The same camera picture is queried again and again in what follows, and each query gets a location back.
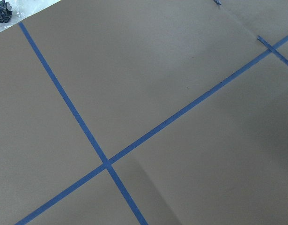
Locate clear crumpled plastic wrap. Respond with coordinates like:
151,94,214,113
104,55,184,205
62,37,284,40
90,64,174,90
0,0,59,33

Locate dark blue folded umbrella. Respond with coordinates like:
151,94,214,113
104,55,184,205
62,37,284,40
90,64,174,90
0,0,13,23

